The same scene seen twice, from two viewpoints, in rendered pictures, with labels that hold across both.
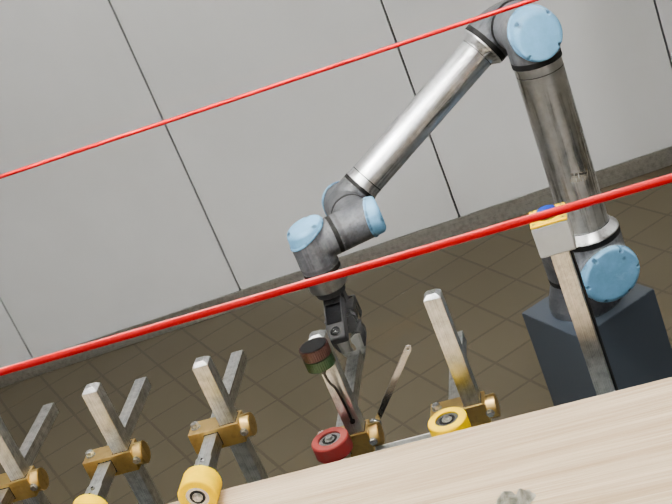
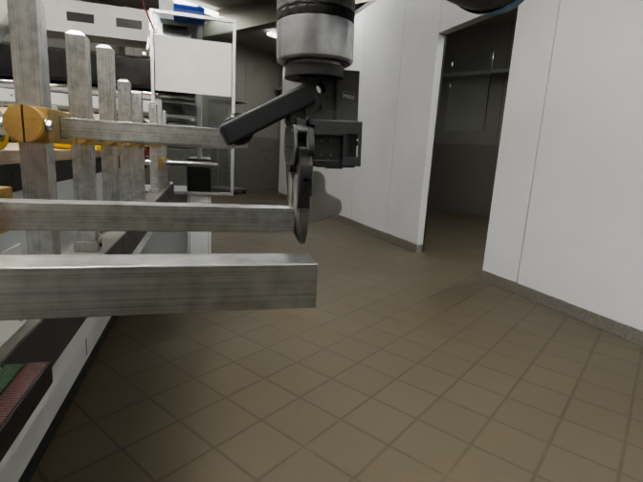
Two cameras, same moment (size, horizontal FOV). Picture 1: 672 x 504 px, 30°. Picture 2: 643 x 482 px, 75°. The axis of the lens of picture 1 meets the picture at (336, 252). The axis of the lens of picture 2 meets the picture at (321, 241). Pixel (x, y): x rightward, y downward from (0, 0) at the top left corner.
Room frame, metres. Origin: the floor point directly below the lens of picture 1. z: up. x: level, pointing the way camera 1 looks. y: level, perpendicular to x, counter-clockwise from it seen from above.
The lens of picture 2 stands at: (2.36, -0.42, 0.92)
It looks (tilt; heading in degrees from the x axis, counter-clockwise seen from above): 11 degrees down; 59
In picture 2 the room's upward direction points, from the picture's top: 3 degrees clockwise
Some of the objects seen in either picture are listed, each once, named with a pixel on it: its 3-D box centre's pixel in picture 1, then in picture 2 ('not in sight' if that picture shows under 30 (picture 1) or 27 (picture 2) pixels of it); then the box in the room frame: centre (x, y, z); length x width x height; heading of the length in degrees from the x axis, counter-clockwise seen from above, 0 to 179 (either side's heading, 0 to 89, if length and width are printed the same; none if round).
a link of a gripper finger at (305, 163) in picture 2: (355, 330); (301, 170); (2.60, 0.03, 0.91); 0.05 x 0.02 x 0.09; 75
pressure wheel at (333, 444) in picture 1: (338, 458); not in sight; (2.20, 0.16, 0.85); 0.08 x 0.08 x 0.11
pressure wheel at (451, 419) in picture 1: (454, 439); not in sight; (2.10, -0.08, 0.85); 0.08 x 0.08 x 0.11
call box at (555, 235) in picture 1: (552, 231); not in sight; (2.12, -0.39, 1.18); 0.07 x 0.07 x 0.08; 75
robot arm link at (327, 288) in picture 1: (324, 279); (314, 48); (2.62, 0.05, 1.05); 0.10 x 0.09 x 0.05; 75
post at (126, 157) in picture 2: not in sight; (126, 159); (2.51, 1.07, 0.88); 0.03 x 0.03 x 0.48; 75
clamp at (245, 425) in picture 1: (223, 431); (40, 125); (2.33, 0.36, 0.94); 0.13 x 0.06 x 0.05; 75
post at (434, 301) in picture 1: (468, 391); not in sight; (2.19, -0.14, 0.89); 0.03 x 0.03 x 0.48; 75
